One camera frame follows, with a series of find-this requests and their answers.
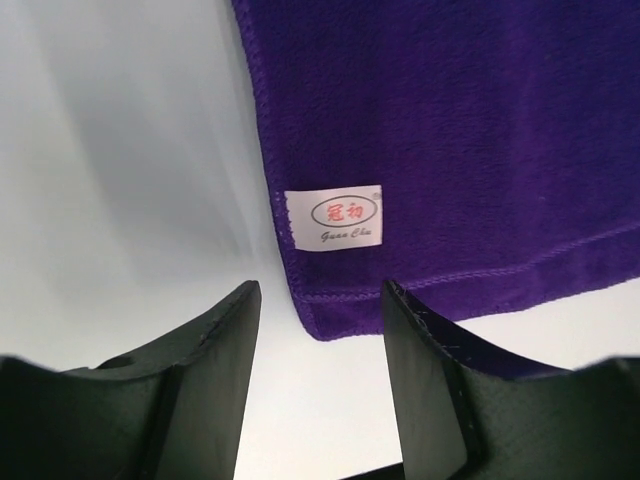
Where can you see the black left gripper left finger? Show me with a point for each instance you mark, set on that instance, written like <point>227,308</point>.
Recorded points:
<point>170,409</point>

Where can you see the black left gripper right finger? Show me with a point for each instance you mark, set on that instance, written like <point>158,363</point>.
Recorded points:
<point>466,408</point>

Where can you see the purple microfiber towel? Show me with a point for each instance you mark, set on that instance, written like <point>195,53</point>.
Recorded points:
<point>482,154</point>

